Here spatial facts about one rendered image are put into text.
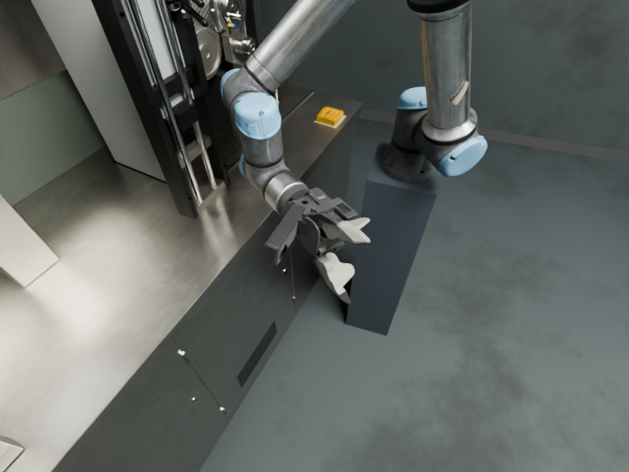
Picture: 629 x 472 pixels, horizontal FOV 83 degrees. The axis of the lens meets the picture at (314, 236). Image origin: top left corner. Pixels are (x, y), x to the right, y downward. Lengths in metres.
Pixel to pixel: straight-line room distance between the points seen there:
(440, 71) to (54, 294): 0.91
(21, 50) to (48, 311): 0.62
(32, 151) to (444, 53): 1.03
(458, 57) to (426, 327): 1.33
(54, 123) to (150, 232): 0.43
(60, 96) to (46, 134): 0.11
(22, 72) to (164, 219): 0.48
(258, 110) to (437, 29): 0.32
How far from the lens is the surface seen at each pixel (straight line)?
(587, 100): 3.03
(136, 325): 0.83
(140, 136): 1.04
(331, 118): 1.25
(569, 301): 2.22
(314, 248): 0.60
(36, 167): 1.24
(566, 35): 2.82
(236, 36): 1.11
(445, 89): 0.77
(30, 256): 0.98
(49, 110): 1.22
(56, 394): 0.84
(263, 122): 0.62
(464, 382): 1.77
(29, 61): 1.19
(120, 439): 0.95
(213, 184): 1.00
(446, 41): 0.72
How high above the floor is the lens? 1.57
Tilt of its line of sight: 50 degrees down
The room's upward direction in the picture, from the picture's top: straight up
